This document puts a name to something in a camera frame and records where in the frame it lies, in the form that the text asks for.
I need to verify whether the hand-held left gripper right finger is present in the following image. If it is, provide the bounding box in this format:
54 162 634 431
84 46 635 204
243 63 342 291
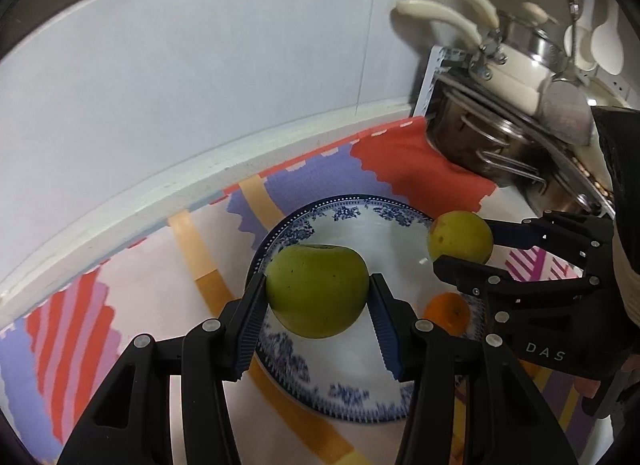
367 272 581 465

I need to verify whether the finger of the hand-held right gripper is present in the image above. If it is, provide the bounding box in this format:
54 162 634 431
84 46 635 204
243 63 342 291
489 211 615 271
432 254 603 346

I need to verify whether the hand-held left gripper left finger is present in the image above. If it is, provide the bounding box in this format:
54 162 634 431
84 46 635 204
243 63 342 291
57 272 271 465

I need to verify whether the yellow-green round fruit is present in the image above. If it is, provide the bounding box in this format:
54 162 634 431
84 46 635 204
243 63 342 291
426 211 495 266

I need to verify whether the green apple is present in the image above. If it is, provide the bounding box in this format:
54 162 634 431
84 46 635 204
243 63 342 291
265 244 371 339

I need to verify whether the blue and white plate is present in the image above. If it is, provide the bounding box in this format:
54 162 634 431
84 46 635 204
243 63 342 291
245 193 488 423

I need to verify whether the person's right hand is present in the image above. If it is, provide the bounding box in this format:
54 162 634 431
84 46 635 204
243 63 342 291
574 351 640 402

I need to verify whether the orange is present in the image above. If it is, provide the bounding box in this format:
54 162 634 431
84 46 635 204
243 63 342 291
422 292 472 337

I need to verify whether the large steel pan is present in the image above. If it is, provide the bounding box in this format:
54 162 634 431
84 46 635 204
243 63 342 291
517 117 617 220

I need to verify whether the stainless steel pot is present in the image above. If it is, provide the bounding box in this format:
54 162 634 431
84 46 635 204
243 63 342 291
425 90 551 186

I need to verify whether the metal ladle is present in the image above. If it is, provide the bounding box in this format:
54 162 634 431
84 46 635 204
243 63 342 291
539 74 597 146

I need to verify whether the colourful printed mat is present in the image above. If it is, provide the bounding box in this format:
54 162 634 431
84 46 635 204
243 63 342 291
0 115 618 465

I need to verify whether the white dish rack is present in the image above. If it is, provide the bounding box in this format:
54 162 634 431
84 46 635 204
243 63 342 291
412 44 473 120

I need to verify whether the steel lid with cream knob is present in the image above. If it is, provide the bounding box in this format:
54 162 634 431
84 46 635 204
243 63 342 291
499 1 568 73

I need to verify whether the white plastic spoon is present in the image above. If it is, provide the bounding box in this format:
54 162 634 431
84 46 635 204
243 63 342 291
562 0 627 76

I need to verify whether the cream saucepan with handle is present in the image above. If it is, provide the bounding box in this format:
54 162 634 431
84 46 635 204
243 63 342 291
395 0 563 116

